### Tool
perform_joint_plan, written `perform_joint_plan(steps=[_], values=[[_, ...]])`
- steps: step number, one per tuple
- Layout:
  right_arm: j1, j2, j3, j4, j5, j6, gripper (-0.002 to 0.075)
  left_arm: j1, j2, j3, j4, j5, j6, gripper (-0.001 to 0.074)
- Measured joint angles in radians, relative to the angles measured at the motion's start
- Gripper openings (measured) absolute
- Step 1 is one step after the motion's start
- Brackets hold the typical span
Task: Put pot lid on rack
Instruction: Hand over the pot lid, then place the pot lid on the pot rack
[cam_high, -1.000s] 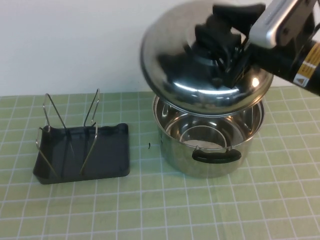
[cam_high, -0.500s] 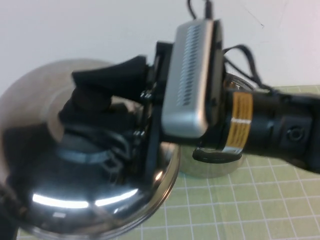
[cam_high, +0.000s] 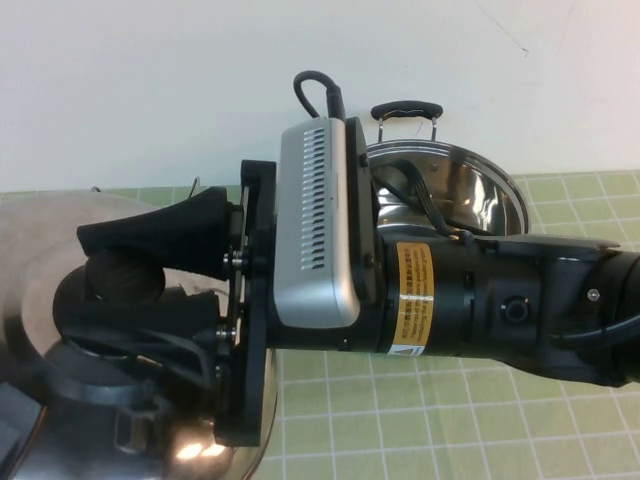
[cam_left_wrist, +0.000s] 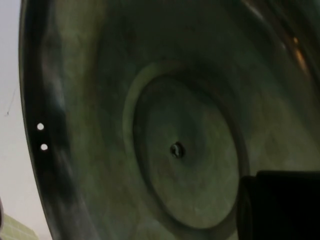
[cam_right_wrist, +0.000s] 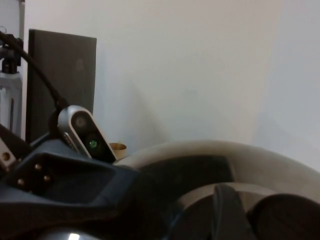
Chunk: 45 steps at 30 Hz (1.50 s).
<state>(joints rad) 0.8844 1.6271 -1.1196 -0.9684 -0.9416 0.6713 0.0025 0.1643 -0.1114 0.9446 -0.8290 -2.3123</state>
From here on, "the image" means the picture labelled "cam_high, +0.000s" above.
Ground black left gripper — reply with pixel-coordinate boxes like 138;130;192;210
58;159;433;446

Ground stainless pot lid black knob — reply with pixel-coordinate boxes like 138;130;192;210
0;187;280;480

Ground green grid tablecloth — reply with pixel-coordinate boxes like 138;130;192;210
0;169;640;480

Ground black tray wire lid rack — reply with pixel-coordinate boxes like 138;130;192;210
91;175;203;197

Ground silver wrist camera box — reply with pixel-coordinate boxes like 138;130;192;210
273;116;362;330

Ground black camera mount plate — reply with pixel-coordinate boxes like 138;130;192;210
343;115;384;307

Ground black camera plug cable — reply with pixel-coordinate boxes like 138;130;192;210
292;70;347;122

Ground black cable bundle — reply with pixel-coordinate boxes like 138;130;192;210
372;158;484;246

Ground stainless steel pot black handles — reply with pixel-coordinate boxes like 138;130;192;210
367;99;529;237

